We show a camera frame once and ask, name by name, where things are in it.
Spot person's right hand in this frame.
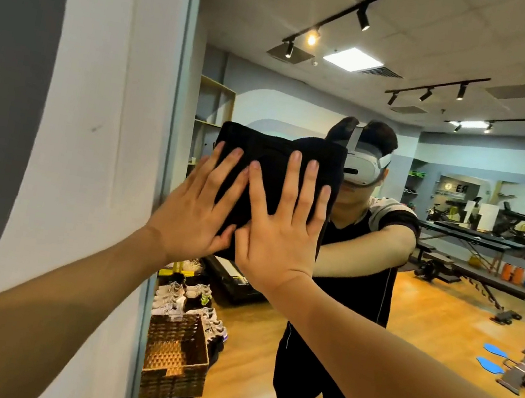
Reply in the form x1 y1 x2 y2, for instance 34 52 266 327
225 142 338 307

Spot person's left hand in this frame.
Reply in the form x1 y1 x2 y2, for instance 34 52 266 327
139 132 255 277

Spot black cleaning cloth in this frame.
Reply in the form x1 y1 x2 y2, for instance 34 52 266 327
195 119 350 278

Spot person's left forearm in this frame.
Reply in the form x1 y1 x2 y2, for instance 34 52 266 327
0 200 174 398

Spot person's right forearm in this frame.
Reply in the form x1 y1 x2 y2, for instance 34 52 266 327
252 268 525 398

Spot black low platform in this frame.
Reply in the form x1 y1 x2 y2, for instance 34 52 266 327
197 252 273 309

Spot row of white sneakers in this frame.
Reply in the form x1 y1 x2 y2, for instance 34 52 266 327
147 252 240 353

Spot white head-worn headset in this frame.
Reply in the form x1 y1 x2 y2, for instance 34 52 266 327
318 113 399 192

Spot black t-shirt with striped sleeve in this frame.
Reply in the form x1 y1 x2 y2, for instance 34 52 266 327
279 184 426 365

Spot grey ceiling air vent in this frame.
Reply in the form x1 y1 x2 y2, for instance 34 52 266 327
265 39 318 69
483 75 525 105

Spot brown wicker basket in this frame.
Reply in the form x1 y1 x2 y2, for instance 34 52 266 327
137 307 218 398

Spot square ceiling light panel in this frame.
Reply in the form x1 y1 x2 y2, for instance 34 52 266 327
321 42 386 78

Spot black trousers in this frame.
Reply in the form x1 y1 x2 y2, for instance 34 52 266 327
269 305 384 398

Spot black massage table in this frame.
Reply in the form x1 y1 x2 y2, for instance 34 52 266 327
411 217 525 282

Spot black weight bench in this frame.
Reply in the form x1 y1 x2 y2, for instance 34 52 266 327
406 247 525 329

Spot narrow ceiling light panel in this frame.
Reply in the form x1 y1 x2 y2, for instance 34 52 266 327
448 115 491 134

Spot grey exercise machine base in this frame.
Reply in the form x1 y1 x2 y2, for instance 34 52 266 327
493 351 525 398

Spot wooden wall shelf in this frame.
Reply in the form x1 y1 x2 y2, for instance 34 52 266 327
186 74 240 171

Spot large wall mirror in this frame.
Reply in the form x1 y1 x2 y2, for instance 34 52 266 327
121 0 525 398

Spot long black track light rail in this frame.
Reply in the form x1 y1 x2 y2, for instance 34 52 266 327
279 0 388 74

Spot short black track light rail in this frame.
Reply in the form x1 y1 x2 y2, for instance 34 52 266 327
443 103 525 145

